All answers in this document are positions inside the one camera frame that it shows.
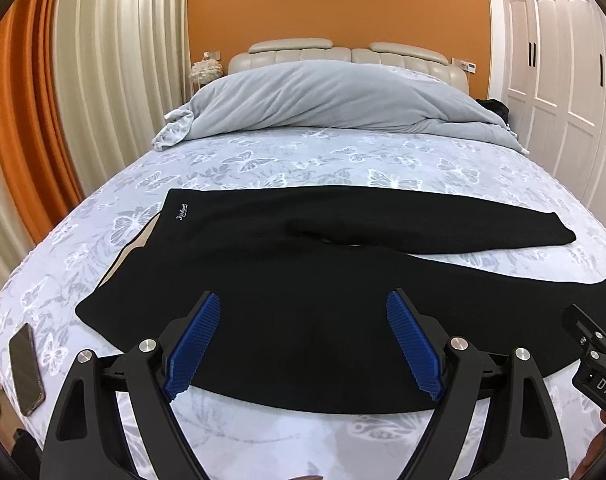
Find grey duvet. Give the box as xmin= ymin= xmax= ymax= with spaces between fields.
xmin=150 ymin=59 xmax=528 ymax=156

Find bed with butterfly sheet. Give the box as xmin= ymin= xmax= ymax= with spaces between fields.
xmin=0 ymin=125 xmax=606 ymax=480

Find orange curtain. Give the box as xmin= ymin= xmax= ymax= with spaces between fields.
xmin=0 ymin=0 xmax=84 ymax=246

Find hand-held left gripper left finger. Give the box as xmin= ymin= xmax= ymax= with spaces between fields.
xmin=42 ymin=290 xmax=221 ymax=480

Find black smartphone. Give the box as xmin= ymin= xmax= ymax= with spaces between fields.
xmin=8 ymin=322 xmax=47 ymax=417

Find black pants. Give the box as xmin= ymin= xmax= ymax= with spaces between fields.
xmin=75 ymin=187 xmax=606 ymax=416

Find white wardrobe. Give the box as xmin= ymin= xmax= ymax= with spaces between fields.
xmin=498 ymin=0 xmax=606 ymax=246

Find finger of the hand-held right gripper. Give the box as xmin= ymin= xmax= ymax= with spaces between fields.
xmin=562 ymin=304 xmax=606 ymax=358

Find black bag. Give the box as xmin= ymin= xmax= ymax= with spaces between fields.
xmin=475 ymin=98 xmax=511 ymax=126

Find cream curtain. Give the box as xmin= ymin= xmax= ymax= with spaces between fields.
xmin=0 ymin=0 xmax=191 ymax=321

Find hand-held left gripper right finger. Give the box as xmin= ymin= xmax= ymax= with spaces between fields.
xmin=385 ymin=288 xmax=570 ymax=480

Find beige padded headboard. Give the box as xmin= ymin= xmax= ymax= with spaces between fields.
xmin=228 ymin=36 xmax=470 ymax=96

